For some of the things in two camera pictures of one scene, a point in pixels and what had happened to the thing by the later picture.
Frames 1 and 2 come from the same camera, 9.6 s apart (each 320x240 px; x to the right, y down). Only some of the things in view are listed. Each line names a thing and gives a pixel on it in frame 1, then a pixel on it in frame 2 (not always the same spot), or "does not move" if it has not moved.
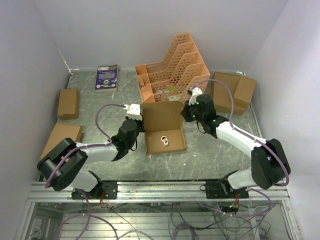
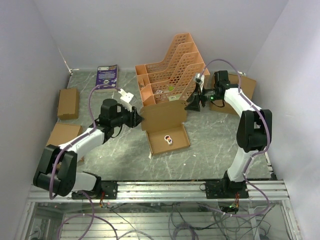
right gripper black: [184, 112] → [194, 100]
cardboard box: [163, 127] does not move
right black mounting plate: [223, 190] does not move
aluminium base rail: [157, 192] does not move
